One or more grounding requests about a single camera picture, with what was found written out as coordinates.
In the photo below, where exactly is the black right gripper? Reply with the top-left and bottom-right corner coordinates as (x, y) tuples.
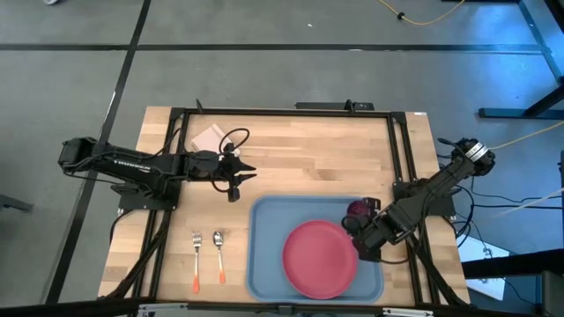
(342, 197), (404, 263)

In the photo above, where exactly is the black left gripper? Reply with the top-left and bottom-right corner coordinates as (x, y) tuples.
(187, 143), (258, 203)

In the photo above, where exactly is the shiny purple red cup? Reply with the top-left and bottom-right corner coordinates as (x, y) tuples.
(346, 197), (375, 219)

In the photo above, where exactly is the red plastic plate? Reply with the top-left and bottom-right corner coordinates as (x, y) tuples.
(281, 219), (360, 300)

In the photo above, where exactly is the steel spoon orange handle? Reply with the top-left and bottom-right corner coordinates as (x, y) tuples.
(212, 230), (227, 285)

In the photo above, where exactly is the steel fork orange handle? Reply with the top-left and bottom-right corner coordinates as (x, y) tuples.
(191, 232), (203, 295)

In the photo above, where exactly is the light blue plastic tray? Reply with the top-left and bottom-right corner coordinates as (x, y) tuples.
(245, 195), (385, 305)

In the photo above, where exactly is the beige cardboard block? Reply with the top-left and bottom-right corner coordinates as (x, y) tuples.
(190, 123), (242, 158)

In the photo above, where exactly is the white sheet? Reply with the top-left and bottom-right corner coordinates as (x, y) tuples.
(457, 235), (512, 300)

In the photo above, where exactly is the black rig crossbar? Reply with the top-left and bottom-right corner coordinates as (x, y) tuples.
(0, 297), (564, 317)

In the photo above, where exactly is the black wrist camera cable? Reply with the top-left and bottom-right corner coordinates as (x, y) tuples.
(218, 127), (251, 155)

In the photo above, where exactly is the black aluminium table frame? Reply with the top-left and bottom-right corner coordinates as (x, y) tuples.
(100, 105), (468, 309)

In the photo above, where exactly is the black bracket bar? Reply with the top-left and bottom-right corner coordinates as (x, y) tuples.
(293, 100), (375, 112)

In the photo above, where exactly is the yellow cable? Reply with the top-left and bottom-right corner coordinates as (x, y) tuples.
(488, 121), (564, 151)
(377, 0), (466, 26)

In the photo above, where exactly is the black workstation frame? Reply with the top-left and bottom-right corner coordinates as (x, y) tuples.
(478, 0), (564, 121)

